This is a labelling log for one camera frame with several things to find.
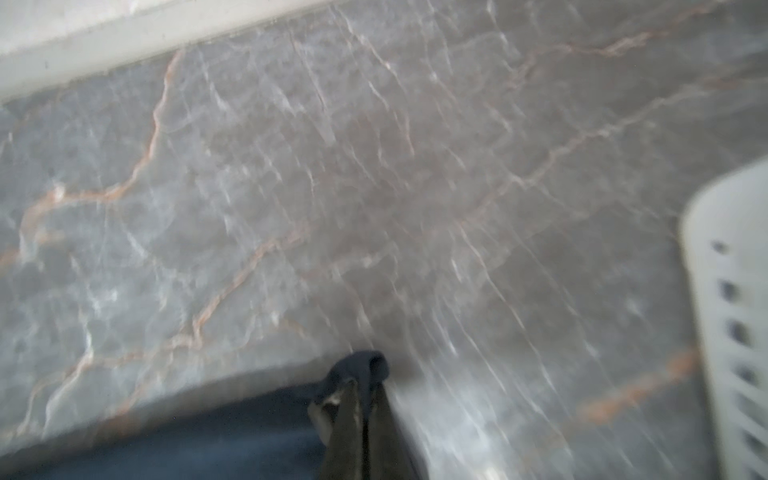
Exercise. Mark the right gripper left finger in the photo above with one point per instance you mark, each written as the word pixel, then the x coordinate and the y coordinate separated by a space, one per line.
pixel 339 424

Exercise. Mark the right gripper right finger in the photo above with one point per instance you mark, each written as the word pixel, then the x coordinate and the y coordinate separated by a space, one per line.
pixel 389 454

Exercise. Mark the navy tank top red trim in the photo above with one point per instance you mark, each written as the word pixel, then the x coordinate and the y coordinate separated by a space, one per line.
pixel 269 436

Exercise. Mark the white plastic laundry basket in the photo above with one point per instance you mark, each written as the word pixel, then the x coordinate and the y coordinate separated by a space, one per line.
pixel 723 237

